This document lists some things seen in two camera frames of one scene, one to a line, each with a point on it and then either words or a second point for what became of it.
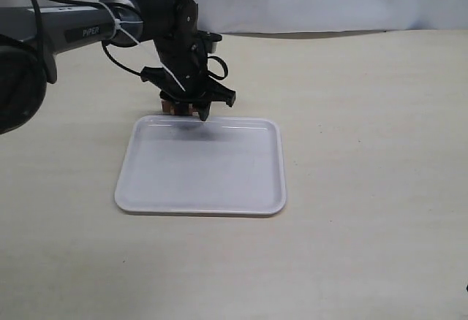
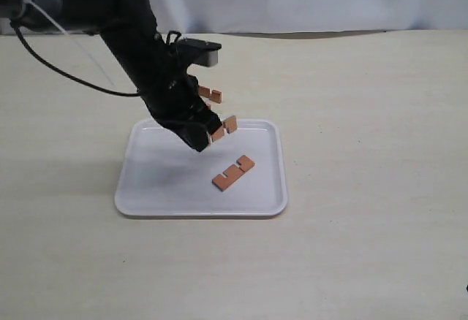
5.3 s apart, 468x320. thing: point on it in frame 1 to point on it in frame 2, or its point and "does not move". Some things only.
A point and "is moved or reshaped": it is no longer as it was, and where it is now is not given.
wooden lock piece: x=166 y=107 is moved or reshaped
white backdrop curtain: x=275 y=1 does not move
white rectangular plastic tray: x=180 y=164 does not move
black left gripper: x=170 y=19 to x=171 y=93
